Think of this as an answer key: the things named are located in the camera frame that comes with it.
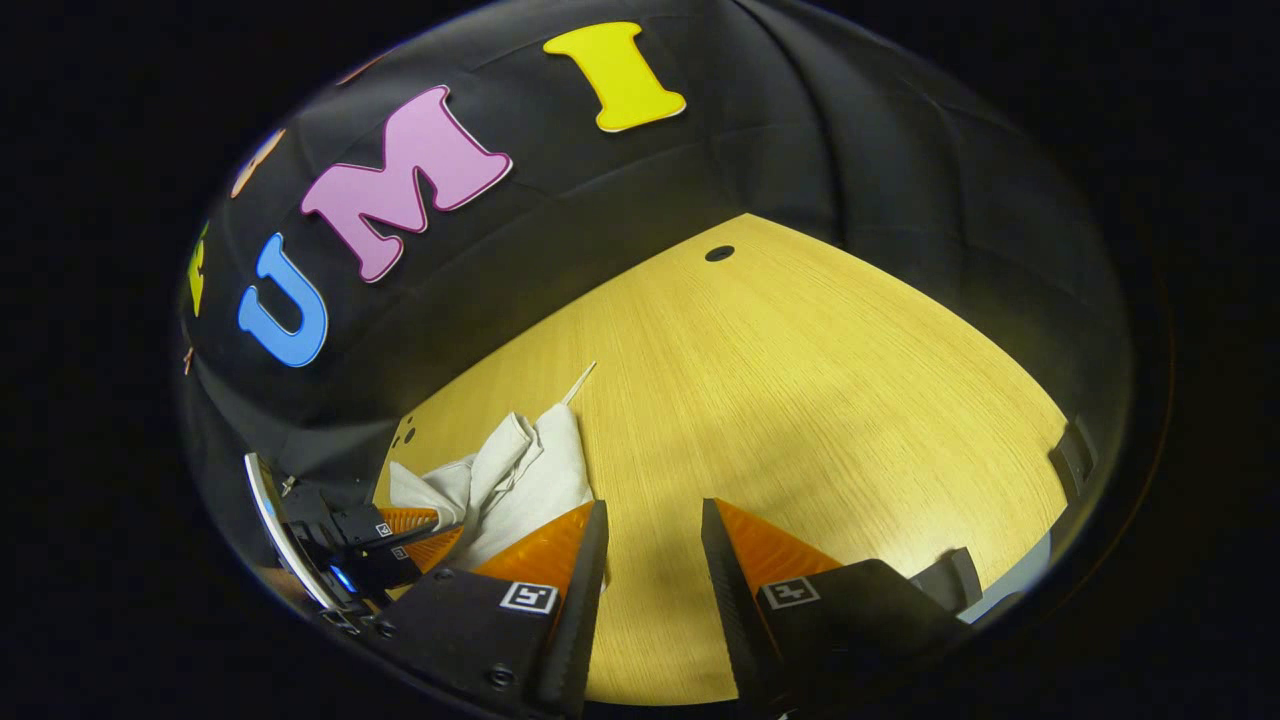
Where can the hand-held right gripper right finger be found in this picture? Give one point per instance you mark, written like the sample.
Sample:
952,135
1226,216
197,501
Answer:
735,620

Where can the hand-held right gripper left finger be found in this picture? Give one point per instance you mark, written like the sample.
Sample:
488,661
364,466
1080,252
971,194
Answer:
585,620

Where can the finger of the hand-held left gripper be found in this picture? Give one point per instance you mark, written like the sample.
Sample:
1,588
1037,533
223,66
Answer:
365,525
385,568

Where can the white jeans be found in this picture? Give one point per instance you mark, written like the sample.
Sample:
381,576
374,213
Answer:
540,470

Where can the black table edge clamp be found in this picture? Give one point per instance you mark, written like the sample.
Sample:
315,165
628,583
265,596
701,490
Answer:
1075,462
950,578

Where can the black backdrop cloth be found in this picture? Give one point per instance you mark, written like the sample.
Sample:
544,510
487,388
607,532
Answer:
800,120

